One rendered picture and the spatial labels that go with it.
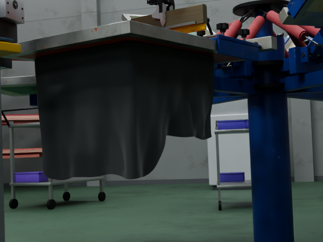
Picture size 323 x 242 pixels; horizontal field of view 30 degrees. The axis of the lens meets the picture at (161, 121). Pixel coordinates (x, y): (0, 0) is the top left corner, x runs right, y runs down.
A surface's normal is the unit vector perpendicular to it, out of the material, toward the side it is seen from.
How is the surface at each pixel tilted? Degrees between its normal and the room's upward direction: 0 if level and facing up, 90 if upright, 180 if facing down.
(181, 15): 90
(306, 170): 90
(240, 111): 90
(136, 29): 90
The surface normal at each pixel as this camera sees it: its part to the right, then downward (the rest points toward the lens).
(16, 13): 0.95, -0.05
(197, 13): -0.59, -0.01
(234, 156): -0.31, -0.03
